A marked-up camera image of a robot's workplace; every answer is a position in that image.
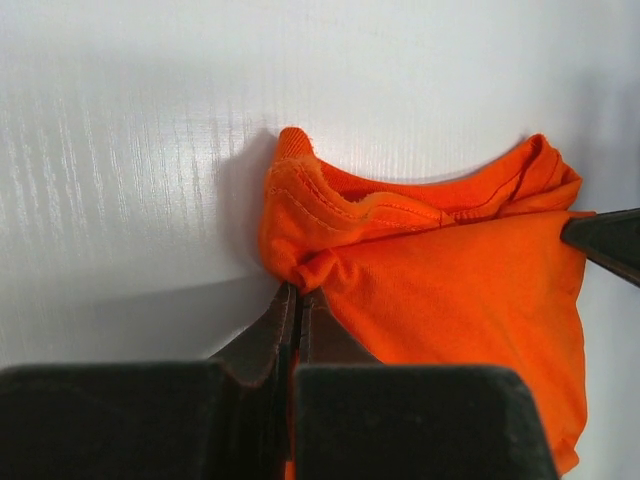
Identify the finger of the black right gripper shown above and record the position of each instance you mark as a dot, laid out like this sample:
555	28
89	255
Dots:
610	240

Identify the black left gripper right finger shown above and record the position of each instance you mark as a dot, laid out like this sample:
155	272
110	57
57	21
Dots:
356	418

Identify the orange t shirt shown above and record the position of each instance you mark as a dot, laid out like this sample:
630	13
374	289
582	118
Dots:
467	271

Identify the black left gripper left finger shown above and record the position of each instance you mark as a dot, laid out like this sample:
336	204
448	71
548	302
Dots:
224	417

